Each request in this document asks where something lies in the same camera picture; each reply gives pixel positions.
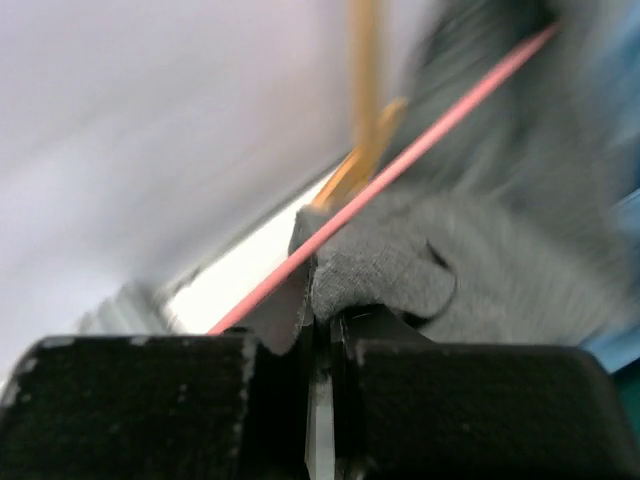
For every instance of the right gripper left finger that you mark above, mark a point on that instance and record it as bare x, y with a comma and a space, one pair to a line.
230, 406

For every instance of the pink hanger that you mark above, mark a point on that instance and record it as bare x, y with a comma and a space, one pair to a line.
453, 116

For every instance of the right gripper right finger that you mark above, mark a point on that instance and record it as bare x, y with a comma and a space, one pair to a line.
406, 407

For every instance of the grey shorts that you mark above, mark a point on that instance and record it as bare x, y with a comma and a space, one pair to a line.
503, 231

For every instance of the wooden clothes rack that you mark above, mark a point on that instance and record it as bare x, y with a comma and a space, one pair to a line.
373, 125

